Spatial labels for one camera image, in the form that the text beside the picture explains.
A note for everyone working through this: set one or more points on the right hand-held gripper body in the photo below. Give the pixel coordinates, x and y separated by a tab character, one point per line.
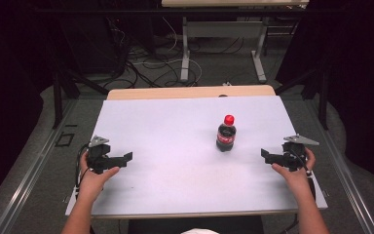
293	156

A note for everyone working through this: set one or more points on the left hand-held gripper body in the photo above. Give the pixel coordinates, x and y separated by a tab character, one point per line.
98	152

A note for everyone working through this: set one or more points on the dark cola bottle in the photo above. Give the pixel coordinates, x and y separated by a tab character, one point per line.
226	138

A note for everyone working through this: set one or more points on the red bottle cap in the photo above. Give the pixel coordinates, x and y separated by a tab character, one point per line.
229	119

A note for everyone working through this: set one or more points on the person's right hand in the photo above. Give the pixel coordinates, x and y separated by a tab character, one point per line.
297	180

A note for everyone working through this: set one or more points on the person's left hand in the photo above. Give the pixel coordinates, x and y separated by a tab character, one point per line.
92	182

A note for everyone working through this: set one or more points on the black metal stand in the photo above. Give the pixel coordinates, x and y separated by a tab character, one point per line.
58	97
323	97

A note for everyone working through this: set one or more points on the person's dark clothing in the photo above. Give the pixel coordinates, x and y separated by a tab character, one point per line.
194	226

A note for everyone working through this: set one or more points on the dark curtain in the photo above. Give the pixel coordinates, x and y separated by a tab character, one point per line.
357	65
9	81

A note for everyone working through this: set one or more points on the white-legged desk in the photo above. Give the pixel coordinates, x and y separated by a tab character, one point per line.
224	29

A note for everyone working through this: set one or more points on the metal floor rail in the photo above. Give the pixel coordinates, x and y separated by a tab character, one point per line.
347	182
29	175

